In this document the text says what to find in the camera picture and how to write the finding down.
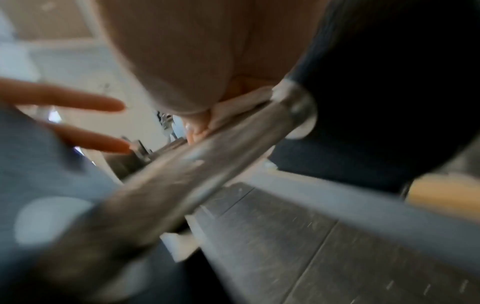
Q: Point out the person's right hand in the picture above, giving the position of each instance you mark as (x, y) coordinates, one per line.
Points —
(82, 101)

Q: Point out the person's left hand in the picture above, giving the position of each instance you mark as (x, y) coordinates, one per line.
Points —
(197, 126)

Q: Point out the person's left forearm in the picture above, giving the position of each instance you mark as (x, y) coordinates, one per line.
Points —
(180, 53)

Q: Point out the black mechanical part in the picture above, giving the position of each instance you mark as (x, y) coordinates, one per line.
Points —
(150, 153)

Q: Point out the shiny metal tube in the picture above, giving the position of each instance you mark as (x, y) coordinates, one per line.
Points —
(180, 184)

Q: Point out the blue polka dot fabric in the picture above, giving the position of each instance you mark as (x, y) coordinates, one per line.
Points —
(41, 178)

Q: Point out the white paper piece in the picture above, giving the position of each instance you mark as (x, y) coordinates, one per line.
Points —
(179, 246)

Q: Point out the dark navy clothing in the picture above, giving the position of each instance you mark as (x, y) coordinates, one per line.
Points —
(382, 89)

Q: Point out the light wooden board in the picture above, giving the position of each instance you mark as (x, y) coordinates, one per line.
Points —
(444, 193)

